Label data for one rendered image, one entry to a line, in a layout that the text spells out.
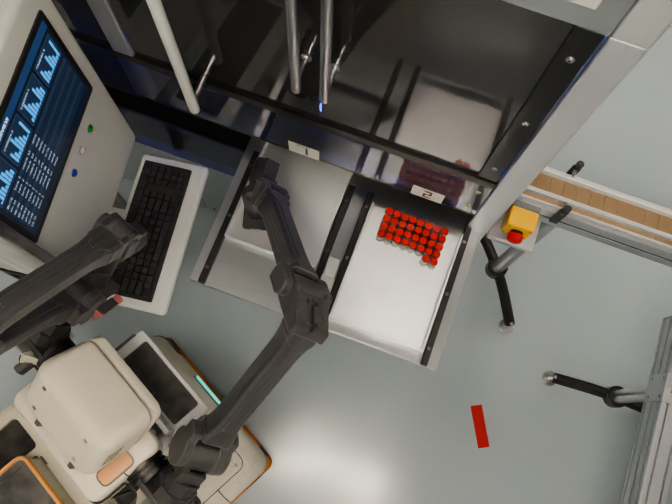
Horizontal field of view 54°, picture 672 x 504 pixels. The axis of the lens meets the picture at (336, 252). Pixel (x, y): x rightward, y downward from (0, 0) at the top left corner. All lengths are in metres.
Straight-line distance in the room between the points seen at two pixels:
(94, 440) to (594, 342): 2.08
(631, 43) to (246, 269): 1.12
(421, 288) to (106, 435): 0.91
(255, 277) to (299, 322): 0.64
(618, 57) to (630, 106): 2.18
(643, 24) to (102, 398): 1.07
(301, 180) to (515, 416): 1.36
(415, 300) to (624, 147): 1.63
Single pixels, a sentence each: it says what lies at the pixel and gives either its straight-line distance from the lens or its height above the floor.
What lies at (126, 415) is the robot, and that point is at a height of 1.35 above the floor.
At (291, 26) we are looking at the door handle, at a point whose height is 1.66.
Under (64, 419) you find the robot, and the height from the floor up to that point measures 1.36.
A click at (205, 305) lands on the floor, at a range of 2.68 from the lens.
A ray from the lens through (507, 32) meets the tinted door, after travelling 1.10.
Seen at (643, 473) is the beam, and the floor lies 0.54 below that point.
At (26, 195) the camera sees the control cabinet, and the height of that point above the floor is 1.29.
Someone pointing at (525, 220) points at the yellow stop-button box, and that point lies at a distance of 1.74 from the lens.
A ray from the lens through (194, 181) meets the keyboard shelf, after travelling 1.96.
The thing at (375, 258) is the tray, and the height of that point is 0.88.
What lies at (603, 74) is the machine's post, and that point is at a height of 1.72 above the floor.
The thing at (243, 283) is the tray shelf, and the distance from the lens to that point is 1.78.
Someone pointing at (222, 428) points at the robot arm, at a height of 1.31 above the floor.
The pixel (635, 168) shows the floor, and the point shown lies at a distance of 3.14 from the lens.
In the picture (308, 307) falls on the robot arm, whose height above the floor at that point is 1.44.
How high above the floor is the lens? 2.60
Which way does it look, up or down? 75 degrees down
